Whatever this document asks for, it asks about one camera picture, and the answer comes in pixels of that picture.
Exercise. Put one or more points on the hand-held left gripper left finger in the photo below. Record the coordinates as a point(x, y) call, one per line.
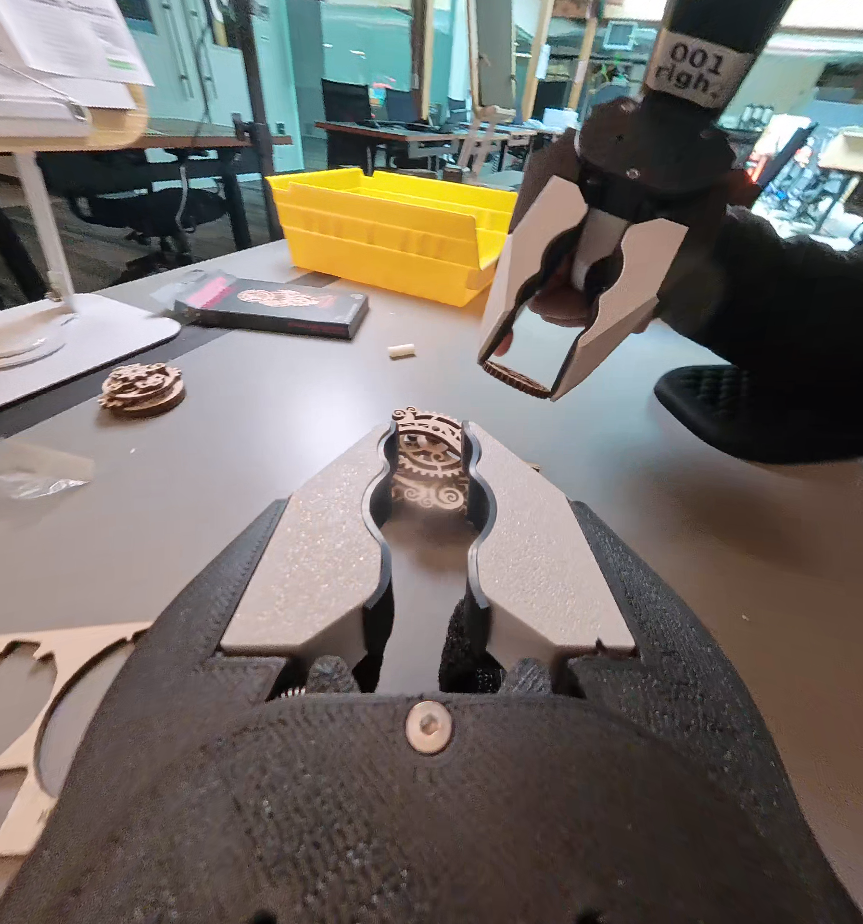
point(309, 570)

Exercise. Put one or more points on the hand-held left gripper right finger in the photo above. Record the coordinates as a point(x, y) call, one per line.
point(547, 570)

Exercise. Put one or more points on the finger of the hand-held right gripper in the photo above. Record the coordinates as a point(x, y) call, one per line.
point(651, 267)
point(532, 238)

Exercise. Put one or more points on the round wooden gear piece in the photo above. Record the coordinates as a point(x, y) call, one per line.
point(518, 381)

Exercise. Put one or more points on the wooden gear model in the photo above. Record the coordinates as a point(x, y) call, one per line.
point(430, 462)

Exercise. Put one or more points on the black model kit box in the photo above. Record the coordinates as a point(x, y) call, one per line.
point(273, 309)

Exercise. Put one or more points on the person's right hand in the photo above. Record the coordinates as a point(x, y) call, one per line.
point(558, 303)

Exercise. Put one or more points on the yellow plastic bin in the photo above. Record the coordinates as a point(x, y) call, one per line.
point(395, 224)

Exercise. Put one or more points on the wooden background table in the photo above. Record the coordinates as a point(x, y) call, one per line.
point(417, 137)

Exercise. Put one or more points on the small white cylinder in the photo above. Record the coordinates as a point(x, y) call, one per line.
point(401, 351)

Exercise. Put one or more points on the round wooden gear assembly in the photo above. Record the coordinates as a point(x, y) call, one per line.
point(141, 388)

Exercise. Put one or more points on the wooden cut-out sheet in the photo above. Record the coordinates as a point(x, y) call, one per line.
point(49, 664)

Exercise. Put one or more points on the clear plastic bag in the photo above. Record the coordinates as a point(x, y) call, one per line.
point(27, 469)

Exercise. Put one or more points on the clear plastic wrapper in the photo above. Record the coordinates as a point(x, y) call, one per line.
point(179, 292)

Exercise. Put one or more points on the white desk stand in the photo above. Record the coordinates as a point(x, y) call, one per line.
point(78, 339)

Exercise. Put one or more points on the black office chair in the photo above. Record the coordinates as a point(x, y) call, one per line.
point(135, 195)

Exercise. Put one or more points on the paper sheets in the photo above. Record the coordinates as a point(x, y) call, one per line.
point(49, 50)

